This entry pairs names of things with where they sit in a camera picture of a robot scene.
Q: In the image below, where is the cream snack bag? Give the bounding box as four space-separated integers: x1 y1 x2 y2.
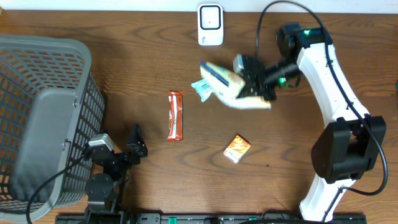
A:
200 61 271 110

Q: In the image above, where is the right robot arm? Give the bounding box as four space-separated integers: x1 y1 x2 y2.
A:
233 23 386 222

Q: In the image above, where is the black camera cable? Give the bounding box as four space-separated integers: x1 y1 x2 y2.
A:
25 154 88 224
254 0 389 222

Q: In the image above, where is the black left camera cable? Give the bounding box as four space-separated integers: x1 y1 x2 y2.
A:
25 154 88 224

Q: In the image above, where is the long orange snack bar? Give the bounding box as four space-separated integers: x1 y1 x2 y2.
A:
167 91 183 141

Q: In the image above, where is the white barcode scanner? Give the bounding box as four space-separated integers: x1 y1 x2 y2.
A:
197 3 224 46

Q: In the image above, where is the small orange snack packet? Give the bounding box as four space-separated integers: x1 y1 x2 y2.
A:
223 135 251 164

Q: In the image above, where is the black right camera cable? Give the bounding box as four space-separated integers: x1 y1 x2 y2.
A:
254 0 389 222

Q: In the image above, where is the grey plastic shopping basket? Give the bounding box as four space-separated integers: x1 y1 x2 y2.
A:
1 34 104 223

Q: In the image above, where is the light green wet wipes pack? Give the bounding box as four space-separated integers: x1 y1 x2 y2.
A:
191 79 212 102

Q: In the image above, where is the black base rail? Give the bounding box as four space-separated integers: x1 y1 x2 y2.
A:
55 212 368 224

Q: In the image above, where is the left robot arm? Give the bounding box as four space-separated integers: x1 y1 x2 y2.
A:
83 124 148 223

